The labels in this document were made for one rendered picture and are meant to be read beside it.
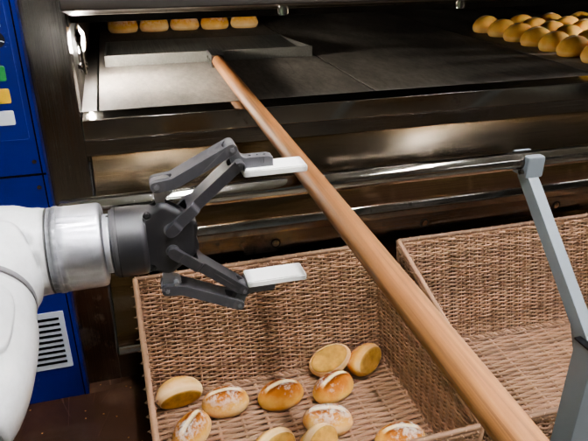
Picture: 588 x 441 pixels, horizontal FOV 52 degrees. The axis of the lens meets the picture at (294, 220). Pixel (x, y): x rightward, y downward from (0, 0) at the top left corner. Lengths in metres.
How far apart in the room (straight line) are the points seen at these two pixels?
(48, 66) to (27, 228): 0.57
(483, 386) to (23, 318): 0.37
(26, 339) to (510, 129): 1.21
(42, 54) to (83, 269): 0.60
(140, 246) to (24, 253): 0.11
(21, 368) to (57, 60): 0.74
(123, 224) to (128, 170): 0.61
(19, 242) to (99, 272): 0.08
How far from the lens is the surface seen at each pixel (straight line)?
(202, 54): 1.66
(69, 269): 0.63
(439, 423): 1.28
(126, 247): 0.63
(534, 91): 1.49
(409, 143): 1.38
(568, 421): 1.07
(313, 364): 1.38
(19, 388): 0.52
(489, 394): 0.46
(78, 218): 0.64
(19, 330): 0.55
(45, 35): 1.16
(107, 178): 1.24
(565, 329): 1.69
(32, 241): 0.63
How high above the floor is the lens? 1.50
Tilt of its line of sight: 26 degrees down
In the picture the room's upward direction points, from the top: straight up
